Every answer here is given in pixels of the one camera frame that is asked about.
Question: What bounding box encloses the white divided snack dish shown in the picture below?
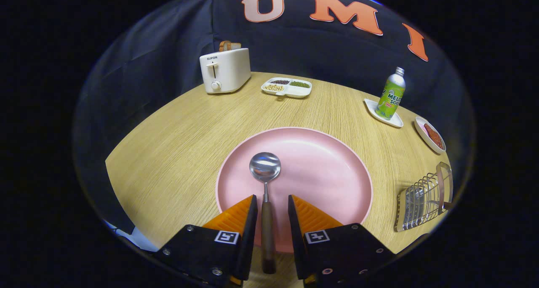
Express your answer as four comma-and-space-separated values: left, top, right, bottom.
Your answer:
261, 77, 312, 99

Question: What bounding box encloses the white oval plate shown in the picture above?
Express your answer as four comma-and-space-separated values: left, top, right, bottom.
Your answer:
414, 117, 447, 155

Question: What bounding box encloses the white square coaster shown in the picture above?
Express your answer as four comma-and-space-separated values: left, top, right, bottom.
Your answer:
364, 99, 404, 128

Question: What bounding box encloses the cream white toaster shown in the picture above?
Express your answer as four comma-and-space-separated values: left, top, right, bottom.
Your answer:
200, 48, 252, 94

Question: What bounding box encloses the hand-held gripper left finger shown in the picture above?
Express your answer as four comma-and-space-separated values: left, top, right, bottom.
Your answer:
154, 195, 258, 286

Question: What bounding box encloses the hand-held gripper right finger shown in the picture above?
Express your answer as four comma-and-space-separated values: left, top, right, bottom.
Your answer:
288, 195, 396, 286

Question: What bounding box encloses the pink round plate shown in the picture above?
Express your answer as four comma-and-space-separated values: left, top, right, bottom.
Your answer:
216, 127, 374, 253

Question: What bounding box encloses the green soda bottle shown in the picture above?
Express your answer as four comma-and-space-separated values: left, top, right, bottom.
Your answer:
376, 67, 406, 120

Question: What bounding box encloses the metal wire cutlery rack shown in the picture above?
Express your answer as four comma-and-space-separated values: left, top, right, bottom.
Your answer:
394, 162, 454, 232

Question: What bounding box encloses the metal spoon wooden handle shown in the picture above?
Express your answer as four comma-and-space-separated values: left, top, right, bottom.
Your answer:
249, 152, 281, 274

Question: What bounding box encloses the red fried meat piece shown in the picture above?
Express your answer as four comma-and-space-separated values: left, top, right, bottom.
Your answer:
424, 123, 444, 149

